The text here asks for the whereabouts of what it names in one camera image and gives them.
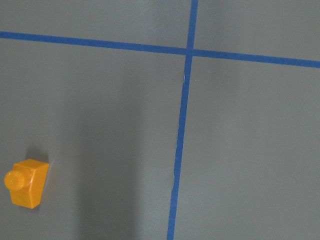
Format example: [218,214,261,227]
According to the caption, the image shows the orange toy block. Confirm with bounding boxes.
[4,158,50,209]

